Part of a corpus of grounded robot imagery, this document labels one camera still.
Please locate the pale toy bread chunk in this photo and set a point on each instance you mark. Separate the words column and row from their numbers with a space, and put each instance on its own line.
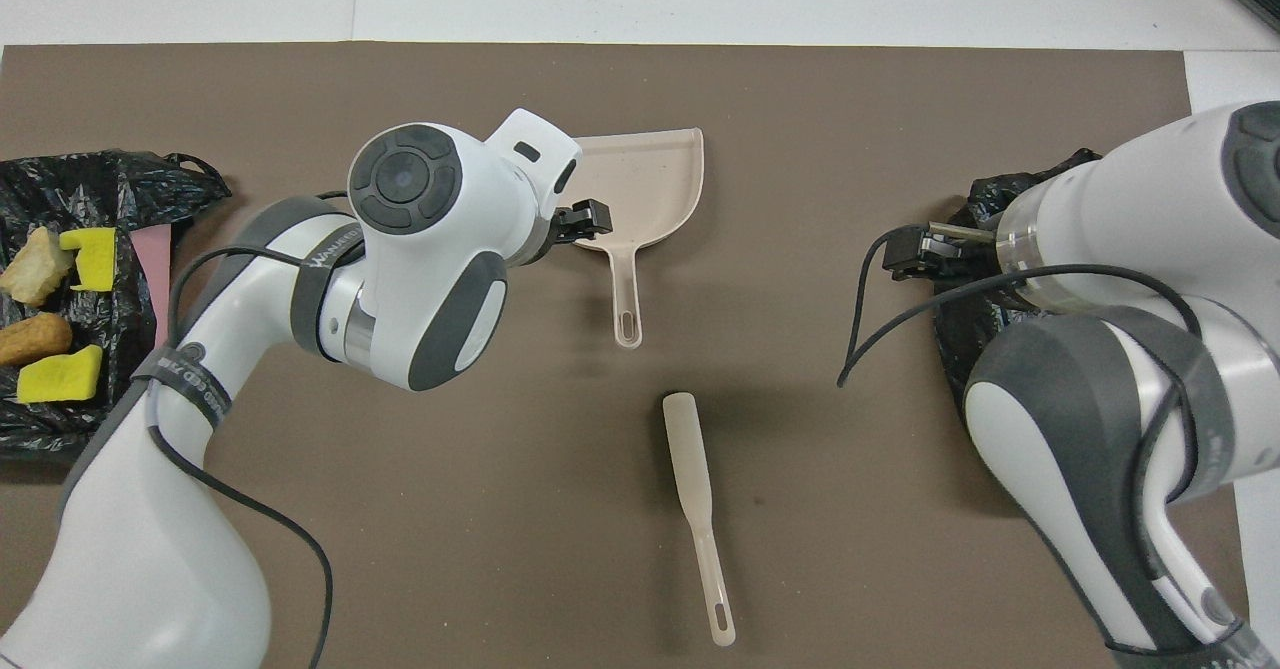
column 35, row 267

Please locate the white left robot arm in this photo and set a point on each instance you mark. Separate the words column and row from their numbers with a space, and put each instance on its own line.
column 420, row 249

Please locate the beige plastic dustpan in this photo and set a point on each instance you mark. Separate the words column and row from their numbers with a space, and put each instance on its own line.
column 650, row 189

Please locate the notched yellow sponge piece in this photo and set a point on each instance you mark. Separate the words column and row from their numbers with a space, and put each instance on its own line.
column 92, row 257

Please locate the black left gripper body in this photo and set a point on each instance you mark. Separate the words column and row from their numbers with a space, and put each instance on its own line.
column 558, row 231

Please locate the beige hand brush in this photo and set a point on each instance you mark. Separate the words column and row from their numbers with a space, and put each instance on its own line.
column 690, row 469

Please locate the black trash bag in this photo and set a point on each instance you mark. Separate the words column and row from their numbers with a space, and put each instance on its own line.
column 150, row 184
column 965, row 329

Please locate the plain yellow sponge piece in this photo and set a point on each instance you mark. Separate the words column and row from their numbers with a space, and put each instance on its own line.
column 60, row 376

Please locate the brown toy bread roll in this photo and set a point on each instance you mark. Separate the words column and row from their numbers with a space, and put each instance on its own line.
column 35, row 339

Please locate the brown table mat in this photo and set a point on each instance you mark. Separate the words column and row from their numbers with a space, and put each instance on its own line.
column 700, row 79

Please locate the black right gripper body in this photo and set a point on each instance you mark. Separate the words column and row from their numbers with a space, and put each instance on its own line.
column 962, row 246

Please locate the right black trash bag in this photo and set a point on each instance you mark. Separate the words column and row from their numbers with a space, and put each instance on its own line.
column 965, row 329

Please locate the pink bin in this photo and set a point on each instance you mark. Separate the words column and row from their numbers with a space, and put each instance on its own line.
column 155, row 259

